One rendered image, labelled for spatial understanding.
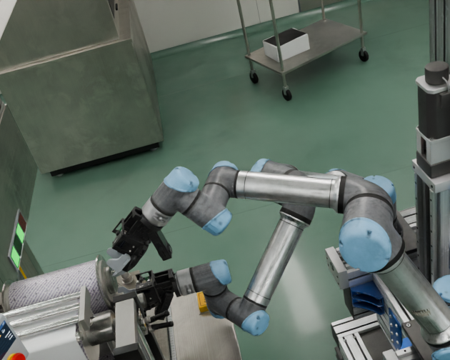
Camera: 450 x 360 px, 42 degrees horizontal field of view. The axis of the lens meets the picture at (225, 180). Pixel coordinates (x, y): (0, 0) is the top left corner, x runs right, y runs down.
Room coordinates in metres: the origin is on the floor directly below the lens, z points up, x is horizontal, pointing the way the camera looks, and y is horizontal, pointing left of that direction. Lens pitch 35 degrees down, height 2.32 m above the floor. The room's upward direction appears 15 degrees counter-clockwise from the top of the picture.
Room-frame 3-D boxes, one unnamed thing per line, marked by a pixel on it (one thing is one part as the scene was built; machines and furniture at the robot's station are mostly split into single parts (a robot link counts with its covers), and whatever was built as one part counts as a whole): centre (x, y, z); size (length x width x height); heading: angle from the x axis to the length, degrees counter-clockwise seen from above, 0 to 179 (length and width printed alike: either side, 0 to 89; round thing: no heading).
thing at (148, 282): (1.27, 0.27, 1.12); 0.12 x 0.08 x 0.09; 91
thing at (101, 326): (0.96, 0.36, 1.33); 0.06 x 0.06 x 0.06; 1
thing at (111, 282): (1.21, 0.37, 1.25); 0.07 x 0.02 x 0.07; 1
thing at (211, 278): (1.27, 0.11, 1.11); 0.11 x 0.08 x 0.09; 91
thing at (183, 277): (1.27, 0.19, 1.11); 0.08 x 0.05 x 0.08; 1
